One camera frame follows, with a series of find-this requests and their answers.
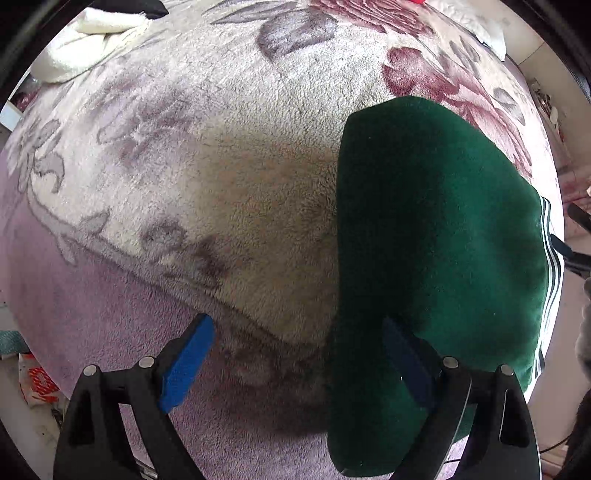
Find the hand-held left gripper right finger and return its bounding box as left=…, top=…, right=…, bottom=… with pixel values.
left=382, top=316, right=541, bottom=480

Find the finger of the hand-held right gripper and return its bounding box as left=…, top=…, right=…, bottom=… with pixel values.
left=567, top=203, right=591, bottom=228
left=549, top=233, right=591, bottom=278

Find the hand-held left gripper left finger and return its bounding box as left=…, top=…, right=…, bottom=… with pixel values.
left=53, top=313, right=217, bottom=480

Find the green jacket with cream sleeves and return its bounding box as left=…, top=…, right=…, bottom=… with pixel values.
left=325, top=96, right=565, bottom=477

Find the grey cloth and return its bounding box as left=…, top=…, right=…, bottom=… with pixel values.
left=574, top=276, right=591, bottom=370

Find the red and white packet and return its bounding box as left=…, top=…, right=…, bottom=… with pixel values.
left=17, top=352, right=62, bottom=408

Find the floral plush blanket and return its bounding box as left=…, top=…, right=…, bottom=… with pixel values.
left=0, top=0, right=566, bottom=480

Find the white pillow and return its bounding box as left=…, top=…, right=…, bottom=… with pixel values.
left=427, top=0, right=509, bottom=62

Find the cream fluffy towel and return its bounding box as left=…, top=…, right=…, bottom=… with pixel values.
left=32, top=7, right=151, bottom=84

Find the black curved object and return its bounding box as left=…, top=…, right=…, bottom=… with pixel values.
left=90, top=0, right=170, bottom=20

